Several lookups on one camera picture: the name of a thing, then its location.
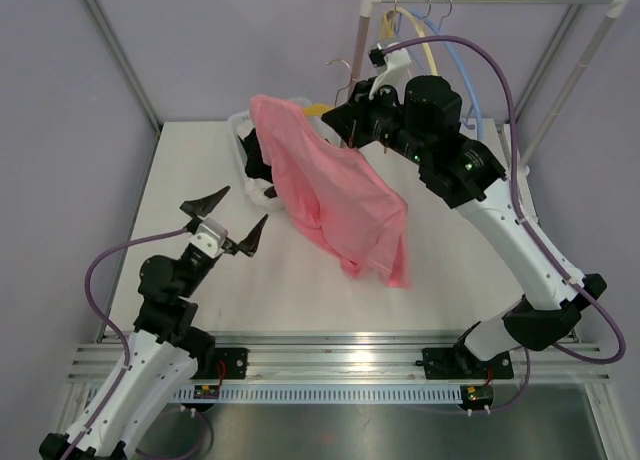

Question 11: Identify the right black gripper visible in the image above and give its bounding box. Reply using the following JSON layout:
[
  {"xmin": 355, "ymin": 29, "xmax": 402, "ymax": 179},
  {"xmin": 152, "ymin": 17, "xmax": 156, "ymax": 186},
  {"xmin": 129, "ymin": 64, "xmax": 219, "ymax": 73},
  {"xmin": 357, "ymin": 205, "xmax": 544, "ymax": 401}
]
[{"xmin": 325, "ymin": 77, "xmax": 431, "ymax": 167}]

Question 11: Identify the yellow hanger back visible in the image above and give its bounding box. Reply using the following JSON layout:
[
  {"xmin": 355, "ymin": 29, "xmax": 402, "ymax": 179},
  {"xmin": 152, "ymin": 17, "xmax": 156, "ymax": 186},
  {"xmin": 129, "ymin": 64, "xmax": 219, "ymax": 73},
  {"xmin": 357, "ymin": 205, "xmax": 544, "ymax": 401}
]
[{"xmin": 302, "ymin": 58, "xmax": 356, "ymax": 119}]

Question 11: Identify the yellow hanger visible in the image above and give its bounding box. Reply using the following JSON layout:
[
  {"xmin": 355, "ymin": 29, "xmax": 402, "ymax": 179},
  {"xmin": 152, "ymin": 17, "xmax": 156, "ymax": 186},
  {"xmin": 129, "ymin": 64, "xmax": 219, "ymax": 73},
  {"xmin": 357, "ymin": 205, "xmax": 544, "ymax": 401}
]
[
  {"xmin": 380, "ymin": 0, "xmax": 401, "ymax": 40},
  {"xmin": 302, "ymin": 58, "xmax": 356, "ymax": 119}
]

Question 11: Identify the white printed t shirt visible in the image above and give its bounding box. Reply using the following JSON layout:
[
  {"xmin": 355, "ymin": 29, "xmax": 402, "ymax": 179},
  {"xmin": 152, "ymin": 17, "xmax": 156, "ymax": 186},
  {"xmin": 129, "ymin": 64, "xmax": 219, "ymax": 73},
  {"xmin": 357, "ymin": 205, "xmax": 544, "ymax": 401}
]
[{"xmin": 244, "ymin": 177, "xmax": 284, "ymax": 212}]

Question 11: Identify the black t shirt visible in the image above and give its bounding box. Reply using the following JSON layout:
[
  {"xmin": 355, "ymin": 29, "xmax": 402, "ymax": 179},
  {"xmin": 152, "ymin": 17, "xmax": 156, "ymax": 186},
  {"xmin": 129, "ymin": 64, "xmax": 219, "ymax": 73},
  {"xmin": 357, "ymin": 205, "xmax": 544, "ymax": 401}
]
[{"xmin": 240, "ymin": 128, "xmax": 274, "ymax": 189}]

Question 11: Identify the pink t shirt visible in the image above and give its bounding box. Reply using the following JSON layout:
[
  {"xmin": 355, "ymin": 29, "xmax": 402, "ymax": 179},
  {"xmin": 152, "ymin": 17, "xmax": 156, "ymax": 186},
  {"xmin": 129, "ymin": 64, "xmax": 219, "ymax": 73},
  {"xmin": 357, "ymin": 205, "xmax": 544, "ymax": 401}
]
[{"xmin": 249, "ymin": 94, "xmax": 411, "ymax": 289}]

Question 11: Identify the yellow hanger front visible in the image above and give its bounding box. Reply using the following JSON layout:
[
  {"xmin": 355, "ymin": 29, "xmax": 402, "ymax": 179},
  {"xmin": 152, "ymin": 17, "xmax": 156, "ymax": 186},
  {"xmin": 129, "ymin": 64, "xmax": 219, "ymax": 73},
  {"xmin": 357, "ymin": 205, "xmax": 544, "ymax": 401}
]
[{"xmin": 380, "ymin": 0, "xmax": 401, "ymax": 40}]

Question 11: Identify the cream plastic hanger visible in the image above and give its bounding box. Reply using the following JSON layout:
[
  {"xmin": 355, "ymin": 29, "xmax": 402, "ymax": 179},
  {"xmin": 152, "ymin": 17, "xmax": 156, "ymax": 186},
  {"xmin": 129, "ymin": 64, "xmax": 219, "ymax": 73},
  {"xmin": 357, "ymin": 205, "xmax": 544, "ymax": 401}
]
[{"xmin": 397, "ymin": 0, "xmax": 441, "ymax": 76}]

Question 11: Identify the light blue hanger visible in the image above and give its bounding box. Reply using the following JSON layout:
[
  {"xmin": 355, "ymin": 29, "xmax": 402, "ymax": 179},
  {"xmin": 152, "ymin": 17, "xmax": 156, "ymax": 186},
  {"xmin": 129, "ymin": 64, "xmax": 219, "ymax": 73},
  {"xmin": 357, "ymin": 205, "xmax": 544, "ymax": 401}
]
[{"xmin": 392, "ymin": 0, "xmax": 484, "ymax": 141}]

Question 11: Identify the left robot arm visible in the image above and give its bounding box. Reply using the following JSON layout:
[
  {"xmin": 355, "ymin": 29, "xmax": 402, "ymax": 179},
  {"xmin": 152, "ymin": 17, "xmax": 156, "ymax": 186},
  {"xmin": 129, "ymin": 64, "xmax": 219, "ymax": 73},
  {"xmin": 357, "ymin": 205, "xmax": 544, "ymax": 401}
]
[{"xmin": 39, "ymin": 187, "xmax": 266, "ymax": 459}]

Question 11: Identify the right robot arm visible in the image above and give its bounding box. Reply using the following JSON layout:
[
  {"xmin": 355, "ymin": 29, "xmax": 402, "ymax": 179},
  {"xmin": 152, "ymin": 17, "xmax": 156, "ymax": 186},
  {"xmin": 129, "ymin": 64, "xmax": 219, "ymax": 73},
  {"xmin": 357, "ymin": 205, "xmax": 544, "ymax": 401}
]
[{"xmin": 322, "ymin": 76, "xmax": 607, "ymax": 379}]

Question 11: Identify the white plastic basket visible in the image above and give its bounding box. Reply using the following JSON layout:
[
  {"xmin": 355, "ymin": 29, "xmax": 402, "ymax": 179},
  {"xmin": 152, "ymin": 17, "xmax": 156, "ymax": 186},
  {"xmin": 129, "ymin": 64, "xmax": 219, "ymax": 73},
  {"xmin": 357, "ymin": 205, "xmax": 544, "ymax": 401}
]
[{"xmin": 226, "ymin": 97, "xmax": 340, "ymax": 190}]

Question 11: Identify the metal clothes rack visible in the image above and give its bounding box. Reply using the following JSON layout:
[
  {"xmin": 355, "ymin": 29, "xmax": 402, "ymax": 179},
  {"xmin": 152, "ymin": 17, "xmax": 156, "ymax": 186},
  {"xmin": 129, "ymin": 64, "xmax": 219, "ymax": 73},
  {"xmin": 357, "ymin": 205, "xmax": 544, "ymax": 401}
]
[{"xmin": 360, "ymin": 0, "xmax": 639, "ymax": 183}]

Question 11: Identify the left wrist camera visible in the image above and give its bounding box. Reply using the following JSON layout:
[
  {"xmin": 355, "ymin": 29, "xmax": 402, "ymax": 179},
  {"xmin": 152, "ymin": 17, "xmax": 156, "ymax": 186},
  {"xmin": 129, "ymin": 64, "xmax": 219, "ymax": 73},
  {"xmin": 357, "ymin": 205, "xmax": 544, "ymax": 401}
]
[{"xmin": 189, "ymin": 217, "xmax": 228, "ymax": 259}]

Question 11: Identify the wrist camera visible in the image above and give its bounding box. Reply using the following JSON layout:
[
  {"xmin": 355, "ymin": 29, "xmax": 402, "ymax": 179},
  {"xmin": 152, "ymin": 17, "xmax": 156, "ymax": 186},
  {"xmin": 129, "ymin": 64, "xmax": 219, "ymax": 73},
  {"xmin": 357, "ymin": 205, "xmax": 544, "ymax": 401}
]
[
  {"xmin": 368, "ymin": 39, "xmax": 411, "ymax": 100},
  {"xmin": 189, "ymin": 217, "xmax": 228, "ymax": 259}
]

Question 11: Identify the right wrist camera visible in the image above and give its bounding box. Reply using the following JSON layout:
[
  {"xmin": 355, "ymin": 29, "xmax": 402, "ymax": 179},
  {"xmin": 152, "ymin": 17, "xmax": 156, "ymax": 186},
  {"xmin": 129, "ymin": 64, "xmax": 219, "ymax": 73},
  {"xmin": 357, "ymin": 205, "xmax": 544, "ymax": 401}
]
[{"xmin": 368, "ymin": 39, "xmax": 411, "ymax": 100}]

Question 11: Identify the aluminium mounting rail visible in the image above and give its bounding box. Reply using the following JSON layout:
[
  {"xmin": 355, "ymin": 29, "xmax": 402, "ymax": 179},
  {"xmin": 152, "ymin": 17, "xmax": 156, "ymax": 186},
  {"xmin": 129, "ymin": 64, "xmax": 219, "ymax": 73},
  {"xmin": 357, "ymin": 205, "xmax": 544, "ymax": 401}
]
[{"xmin": 67, "ymin": 331, "xmax": 610, "ymax": 384}]

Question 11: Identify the white slotted cable duct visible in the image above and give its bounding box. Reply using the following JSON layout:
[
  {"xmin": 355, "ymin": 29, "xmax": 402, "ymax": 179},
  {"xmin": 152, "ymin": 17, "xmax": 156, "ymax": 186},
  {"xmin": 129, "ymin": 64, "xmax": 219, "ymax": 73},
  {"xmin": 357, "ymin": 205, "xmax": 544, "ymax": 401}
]
[{"xmin": 170, "ymin": 384, "xmax": 462, "ymax": 405}]

